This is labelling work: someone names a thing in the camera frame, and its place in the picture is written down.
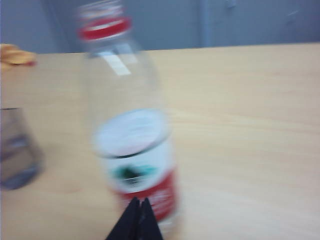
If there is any clear mineral water bottle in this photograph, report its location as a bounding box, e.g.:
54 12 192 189
75 0 185 232

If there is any orange object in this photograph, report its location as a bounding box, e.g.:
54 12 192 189
0 43 38 67

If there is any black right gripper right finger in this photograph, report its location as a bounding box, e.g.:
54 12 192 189
138 197 165 240

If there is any clear glass mug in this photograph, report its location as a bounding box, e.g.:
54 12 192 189
0 107 46 191

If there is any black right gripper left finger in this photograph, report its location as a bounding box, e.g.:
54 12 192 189
104 196 142 240

